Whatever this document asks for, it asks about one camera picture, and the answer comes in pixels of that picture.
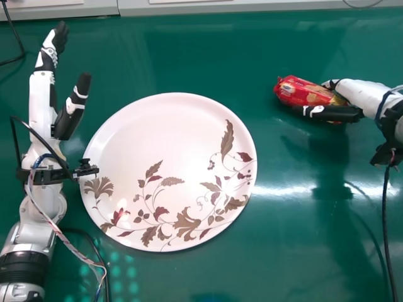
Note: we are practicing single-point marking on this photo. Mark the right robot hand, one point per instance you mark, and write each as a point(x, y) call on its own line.
point(362, 94)

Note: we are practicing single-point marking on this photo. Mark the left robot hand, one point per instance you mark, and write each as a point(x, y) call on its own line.
point(41, 100)

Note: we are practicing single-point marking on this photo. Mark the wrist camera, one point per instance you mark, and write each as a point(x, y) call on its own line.
point(85, 170)
point(382, 154)

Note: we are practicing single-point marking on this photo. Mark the red biscuit packet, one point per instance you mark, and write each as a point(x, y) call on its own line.
point(292, 91)

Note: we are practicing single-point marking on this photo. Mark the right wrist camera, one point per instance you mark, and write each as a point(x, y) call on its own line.
point(382, 154)

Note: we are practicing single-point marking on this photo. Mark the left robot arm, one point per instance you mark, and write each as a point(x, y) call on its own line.
point(25, 239)

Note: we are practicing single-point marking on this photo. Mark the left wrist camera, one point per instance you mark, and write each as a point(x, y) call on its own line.
point(85, 170)

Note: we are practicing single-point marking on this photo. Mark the plate with brown leaf pattern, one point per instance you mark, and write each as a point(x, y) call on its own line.
point(170, 141)

